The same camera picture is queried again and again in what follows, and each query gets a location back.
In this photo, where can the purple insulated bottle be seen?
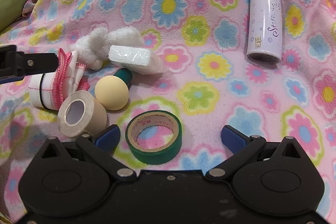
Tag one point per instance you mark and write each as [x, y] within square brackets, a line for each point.
[263, 24]

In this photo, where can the white packet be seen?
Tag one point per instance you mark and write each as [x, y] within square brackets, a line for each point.
[128, 54]

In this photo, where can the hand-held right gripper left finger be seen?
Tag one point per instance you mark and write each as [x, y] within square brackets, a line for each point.
[108, 136]

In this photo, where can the white cloth pink edge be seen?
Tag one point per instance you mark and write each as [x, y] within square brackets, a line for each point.
[50, 92]

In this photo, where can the pink floral fleece blanket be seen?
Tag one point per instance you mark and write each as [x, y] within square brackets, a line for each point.
[197, 29]

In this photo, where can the white plush toy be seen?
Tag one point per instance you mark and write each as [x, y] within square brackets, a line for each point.
[97, 43]

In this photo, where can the green tape roll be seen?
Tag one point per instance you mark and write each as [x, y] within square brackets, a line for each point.
[157, 155]

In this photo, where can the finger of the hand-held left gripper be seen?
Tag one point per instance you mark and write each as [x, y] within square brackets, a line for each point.
[34, 64]

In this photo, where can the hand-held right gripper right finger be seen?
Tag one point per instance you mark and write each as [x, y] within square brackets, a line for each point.
[231, 137]

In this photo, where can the beige tape roll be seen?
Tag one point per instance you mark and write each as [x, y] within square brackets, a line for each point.
[97, 113]

